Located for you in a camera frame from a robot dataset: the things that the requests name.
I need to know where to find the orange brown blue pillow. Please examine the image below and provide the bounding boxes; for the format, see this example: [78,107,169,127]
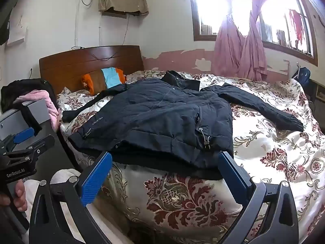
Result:
[81,67,126,95]

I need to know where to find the wooden bed headboard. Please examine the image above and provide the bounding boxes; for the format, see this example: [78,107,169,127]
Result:
[39,45,145,95]

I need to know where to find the cream fleece garment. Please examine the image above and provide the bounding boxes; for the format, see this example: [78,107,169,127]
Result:
[24,168,89,244]

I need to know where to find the dark navy padded jacket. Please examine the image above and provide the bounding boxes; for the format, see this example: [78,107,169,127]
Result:
[62,70,304,181]

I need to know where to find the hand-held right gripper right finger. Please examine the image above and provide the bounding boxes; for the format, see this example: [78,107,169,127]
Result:
[218,151,299,244]

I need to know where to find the beige cloth covered wall box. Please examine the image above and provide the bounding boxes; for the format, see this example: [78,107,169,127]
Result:
[99,0,149,19]

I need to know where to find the black wall television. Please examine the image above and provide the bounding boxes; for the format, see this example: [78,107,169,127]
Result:
[0,10,11,46]

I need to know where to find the grey bedside furniture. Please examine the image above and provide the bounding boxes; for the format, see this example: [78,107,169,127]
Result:
[0,99,77,173]

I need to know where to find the blue backpack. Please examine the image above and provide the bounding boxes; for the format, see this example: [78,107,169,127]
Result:
[291,66,311,87]

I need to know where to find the pink curtain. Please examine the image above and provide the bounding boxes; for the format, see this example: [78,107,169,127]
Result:
[240,0,280,82]
[203,0,247,75]

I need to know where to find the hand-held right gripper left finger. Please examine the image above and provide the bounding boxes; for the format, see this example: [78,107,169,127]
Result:
[28,151,113,244]

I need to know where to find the red hanging garment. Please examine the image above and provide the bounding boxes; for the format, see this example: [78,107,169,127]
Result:
[288,9,306,42]

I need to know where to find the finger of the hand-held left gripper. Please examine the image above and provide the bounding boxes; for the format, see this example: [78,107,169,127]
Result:
[4,135,55,163]
[0,128,35,155]

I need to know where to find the person's left hand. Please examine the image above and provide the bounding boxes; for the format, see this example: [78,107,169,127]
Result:
[0,180,27,213]

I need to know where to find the black clothes pile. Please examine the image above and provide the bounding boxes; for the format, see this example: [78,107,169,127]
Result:
[1,78,56,112]

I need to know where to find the floral bed blanket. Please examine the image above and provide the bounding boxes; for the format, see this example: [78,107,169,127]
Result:
[56,69,325,244]

